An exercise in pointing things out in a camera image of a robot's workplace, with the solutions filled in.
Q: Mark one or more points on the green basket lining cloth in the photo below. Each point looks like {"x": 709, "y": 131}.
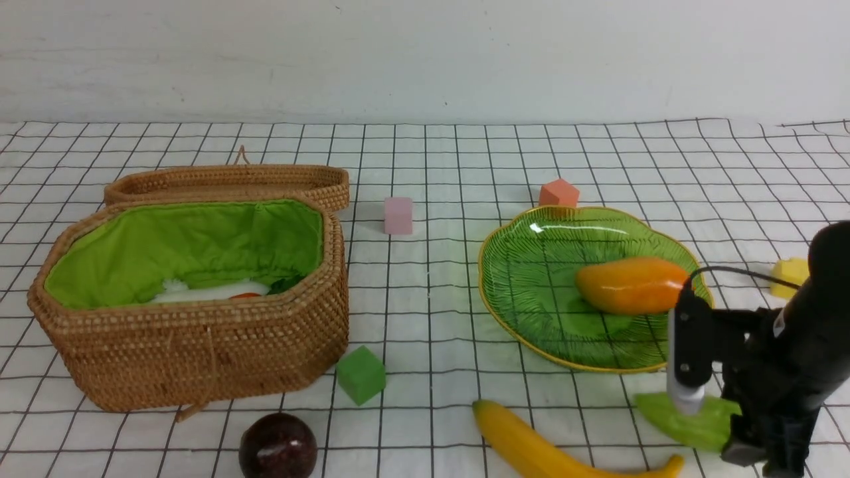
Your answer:
{"x": 136, "y": 255}

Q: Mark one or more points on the pink foam block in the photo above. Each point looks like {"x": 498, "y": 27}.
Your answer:
{"x": 398, "y": 216}

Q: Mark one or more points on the woven rattan basket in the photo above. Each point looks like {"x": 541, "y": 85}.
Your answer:
{"x": 151, "y": 355}

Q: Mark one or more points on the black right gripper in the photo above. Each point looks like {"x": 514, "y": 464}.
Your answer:
{"x": 773, "y": 426}

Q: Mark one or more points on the woven rattan basket lid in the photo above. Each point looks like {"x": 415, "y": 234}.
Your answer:
{"x": 325, "y": 185}

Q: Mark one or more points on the orange mango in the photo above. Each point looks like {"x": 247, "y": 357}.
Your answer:
{"x": 631, "y": 286}

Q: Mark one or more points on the dark purple mangosteen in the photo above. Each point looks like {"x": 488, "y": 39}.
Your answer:
{"x": 278, "y": 445}

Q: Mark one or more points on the checkered white tablecloth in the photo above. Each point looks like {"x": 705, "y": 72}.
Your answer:
{"x": 735, "y": 193}

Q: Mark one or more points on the green glass leaf plate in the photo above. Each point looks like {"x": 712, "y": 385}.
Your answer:
{"x": 527, "y": 281}

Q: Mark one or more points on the yellow foam cube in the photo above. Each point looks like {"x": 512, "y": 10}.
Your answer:
{"x": 793, "y": 270}

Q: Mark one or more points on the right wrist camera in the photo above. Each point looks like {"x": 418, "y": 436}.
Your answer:
{"x": 690, "y": 354}

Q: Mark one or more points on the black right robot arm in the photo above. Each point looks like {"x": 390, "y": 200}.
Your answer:
{"x": 792, "y": 362}

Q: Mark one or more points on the white radish with leaves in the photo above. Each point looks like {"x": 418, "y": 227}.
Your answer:
{"x": 175, "y": 291}

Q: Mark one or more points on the orange foam cube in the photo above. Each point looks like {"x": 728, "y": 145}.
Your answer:
{"x": 559, "y": 193}

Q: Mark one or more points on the yellow banana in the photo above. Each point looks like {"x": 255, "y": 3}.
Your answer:
{"x": 531, "y": 455}

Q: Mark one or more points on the green foam cube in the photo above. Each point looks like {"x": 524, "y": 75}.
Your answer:
{"x": 361, "y": 374}

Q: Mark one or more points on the green bitter gourd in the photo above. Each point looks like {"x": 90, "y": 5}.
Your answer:
{"x": 708, "y": 430}

